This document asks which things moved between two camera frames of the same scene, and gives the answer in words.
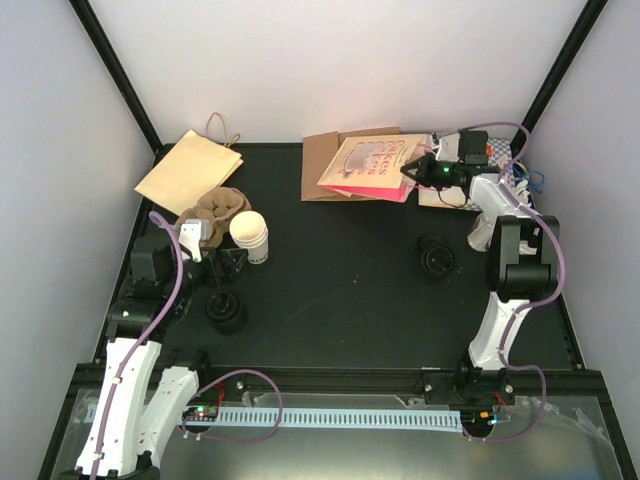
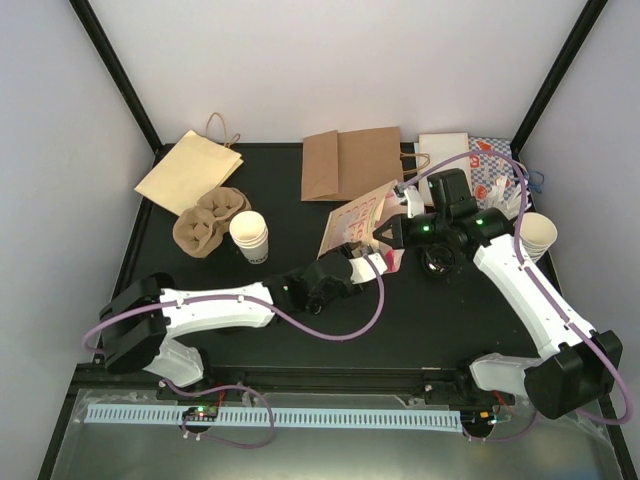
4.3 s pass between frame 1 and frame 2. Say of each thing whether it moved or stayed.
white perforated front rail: stayed
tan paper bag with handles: stayed
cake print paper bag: moved
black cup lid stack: stayed
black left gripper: moved
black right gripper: moved
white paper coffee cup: stayed
